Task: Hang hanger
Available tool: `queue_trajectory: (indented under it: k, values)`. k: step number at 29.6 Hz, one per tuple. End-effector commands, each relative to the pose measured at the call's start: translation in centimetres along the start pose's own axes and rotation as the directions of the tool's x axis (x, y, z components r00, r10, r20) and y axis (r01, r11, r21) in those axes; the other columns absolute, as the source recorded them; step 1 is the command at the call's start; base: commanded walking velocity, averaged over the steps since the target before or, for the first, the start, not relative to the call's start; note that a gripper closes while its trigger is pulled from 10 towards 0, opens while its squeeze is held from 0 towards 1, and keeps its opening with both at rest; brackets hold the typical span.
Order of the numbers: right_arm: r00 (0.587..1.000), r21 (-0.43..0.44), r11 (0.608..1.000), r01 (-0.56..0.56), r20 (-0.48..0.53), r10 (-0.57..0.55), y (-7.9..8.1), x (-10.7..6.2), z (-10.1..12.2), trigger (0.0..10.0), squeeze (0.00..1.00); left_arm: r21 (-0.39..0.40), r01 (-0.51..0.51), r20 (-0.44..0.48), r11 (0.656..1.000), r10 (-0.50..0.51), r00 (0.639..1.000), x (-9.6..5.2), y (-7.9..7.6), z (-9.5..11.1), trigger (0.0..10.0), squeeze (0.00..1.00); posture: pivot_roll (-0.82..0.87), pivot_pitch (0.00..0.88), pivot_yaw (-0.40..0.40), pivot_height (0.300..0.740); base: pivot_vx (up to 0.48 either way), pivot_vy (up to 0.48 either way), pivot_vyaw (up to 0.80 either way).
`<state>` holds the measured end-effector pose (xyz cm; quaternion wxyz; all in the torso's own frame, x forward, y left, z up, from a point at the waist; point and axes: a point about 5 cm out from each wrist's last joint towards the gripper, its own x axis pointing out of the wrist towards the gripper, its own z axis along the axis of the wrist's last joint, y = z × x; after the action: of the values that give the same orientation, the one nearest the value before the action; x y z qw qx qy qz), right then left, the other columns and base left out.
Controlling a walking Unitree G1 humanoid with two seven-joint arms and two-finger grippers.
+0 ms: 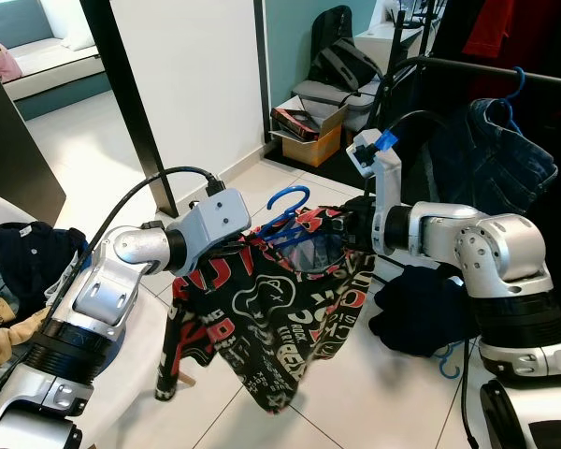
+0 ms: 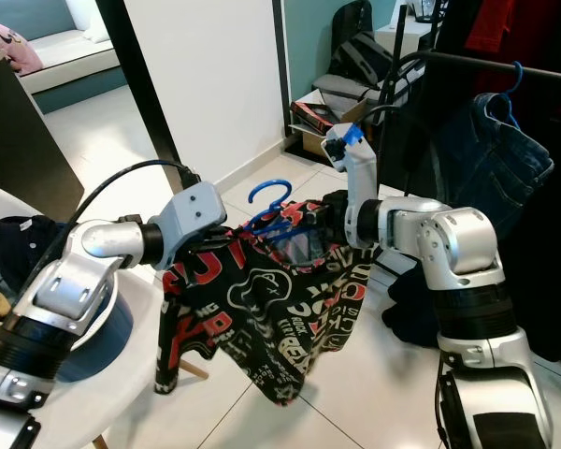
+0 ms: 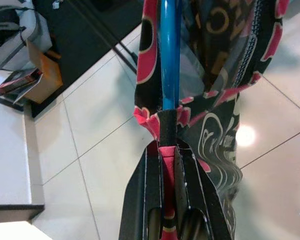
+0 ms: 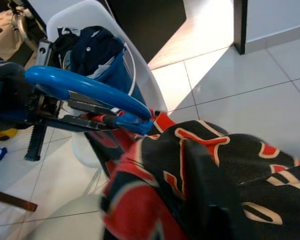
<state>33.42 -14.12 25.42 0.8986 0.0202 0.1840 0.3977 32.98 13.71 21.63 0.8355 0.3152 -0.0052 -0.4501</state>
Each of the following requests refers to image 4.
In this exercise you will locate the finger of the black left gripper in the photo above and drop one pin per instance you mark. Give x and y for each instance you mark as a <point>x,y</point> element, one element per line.
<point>87,106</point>
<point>85,122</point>

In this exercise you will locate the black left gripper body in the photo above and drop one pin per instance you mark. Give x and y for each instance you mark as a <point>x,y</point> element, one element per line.
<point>45,107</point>

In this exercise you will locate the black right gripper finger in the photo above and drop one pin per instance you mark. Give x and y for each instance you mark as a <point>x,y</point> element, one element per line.
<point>210,190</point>

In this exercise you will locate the blue plastic clothes hanger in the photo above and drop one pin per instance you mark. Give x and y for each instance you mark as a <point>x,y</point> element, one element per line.
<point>90,87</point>

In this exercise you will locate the black red printed garment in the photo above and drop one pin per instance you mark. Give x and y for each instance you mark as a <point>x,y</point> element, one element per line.
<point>152,200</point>

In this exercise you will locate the blue plastic bucket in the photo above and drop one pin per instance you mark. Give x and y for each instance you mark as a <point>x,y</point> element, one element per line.
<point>125,72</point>

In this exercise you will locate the navy garment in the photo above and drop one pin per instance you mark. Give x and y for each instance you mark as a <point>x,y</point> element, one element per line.
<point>95,50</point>

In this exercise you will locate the bed with patterned sheet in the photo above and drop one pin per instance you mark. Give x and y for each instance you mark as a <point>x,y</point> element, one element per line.
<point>0,45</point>

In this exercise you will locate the wooden chair leg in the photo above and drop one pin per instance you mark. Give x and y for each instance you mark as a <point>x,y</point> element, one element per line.
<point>15,201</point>

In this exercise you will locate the black door frame post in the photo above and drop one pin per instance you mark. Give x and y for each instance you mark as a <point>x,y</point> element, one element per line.
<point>240,25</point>

